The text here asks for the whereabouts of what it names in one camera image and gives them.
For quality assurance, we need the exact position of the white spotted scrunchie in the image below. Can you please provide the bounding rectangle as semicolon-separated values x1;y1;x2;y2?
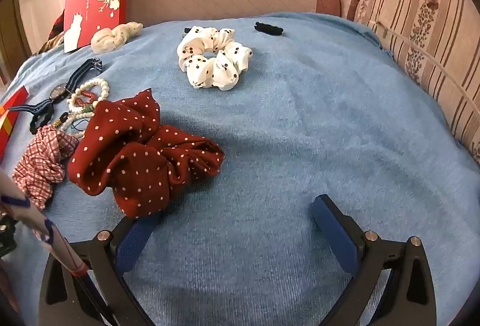
176;26;253;91

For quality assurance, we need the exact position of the red bead bracelet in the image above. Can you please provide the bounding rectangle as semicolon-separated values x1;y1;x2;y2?
72;91;99;107

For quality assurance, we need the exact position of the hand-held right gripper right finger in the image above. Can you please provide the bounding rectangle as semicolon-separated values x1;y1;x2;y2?
311;194;441;326

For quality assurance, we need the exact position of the small black clip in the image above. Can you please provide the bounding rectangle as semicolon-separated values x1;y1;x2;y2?
254;22;286;37

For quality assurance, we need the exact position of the blue fleece blanket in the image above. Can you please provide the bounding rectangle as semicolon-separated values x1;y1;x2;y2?
0;13;480;326

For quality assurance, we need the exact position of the striped floral armrest cushion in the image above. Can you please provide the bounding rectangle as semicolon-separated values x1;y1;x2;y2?
352;0;480;165

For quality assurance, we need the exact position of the red lid with white cat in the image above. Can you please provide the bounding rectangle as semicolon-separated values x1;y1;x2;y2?
63;0;131;54

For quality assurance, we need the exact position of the white bead bracelet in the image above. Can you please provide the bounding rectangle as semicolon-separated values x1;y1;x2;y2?
73;78;110;105

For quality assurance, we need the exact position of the red gift box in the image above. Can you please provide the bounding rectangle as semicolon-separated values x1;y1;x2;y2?
0;85;31;163

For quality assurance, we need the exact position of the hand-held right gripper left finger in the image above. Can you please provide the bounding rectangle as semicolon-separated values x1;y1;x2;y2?
39;215;166;326

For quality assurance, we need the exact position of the pile of dark clothes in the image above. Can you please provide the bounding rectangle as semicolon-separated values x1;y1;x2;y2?
39;13;68;53

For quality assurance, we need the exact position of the black cord with gold clasp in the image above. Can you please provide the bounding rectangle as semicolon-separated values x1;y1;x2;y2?
52;116;85;141

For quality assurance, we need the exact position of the white cord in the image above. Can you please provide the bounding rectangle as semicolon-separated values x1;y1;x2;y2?
369;20;480;116

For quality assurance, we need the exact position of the cream scrunchie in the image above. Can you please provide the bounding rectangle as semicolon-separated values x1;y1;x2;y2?
91;21;144;53

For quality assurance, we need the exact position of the black scalloped hair tie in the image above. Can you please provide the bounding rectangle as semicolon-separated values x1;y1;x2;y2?
29;101;54;135

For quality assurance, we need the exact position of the dark red polka-dot scrunchie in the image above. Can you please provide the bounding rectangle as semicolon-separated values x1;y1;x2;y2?
67;88;226;219

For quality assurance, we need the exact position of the pearl bracelet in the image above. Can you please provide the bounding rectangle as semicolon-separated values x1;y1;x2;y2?
67;101;99;131

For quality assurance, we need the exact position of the red plaid scrunchie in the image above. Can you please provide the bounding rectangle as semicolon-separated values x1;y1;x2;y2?
12;124;80;210

